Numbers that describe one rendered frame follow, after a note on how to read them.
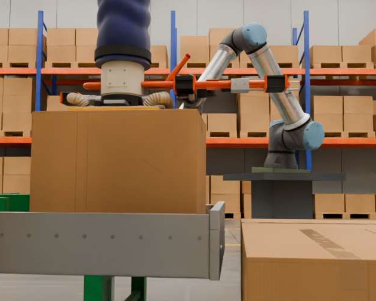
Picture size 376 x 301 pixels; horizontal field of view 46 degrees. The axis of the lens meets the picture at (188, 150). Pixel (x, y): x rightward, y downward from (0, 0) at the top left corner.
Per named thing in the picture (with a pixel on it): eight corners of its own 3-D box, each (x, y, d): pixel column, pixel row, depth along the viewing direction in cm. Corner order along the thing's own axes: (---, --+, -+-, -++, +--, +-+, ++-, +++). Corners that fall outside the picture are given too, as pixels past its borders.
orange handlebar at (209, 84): (54, 89, 176) (55, 80, 177) (80, 103, 206) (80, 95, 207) (292, 86, 168) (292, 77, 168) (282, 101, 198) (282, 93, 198)
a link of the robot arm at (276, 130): (282, 151, 264) (284, 122, 265) (303, 151, 249) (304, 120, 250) (262, 150, 257) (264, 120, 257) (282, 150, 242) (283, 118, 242)
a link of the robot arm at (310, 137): (308, 139, 251) (244, 21, 229) (331, 138, 236) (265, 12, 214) (291, 156, 245) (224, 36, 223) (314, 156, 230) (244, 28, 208)
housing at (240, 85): (230, 89, 170) (230, 78, 170) (230, 93, 176) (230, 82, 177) (249, 89, 169) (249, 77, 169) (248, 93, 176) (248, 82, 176)
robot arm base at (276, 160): (257, 167, 259) (258, 150, 259) (285, 168, 266) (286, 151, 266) (275, 168, 241) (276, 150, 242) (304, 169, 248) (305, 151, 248)
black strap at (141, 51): (86, 54, 168) (86, 44, 168) (103, 70, 191) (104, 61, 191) (145, 53, 166) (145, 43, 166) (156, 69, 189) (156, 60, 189)
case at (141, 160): (28, 223, 157) (31, 110, 160) (70, 215, 197) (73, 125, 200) (197, 225, 150) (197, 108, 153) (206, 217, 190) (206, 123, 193)
